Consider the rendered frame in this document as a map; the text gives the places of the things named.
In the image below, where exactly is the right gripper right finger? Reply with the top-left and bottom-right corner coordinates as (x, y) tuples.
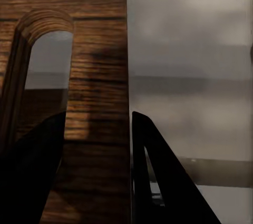
(132, 111), (221, 224)

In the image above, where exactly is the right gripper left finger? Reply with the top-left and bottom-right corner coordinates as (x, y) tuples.
(0, 112), (66, 224)

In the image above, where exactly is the cutting board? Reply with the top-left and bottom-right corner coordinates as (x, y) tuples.
(0, 0), (132, 224)

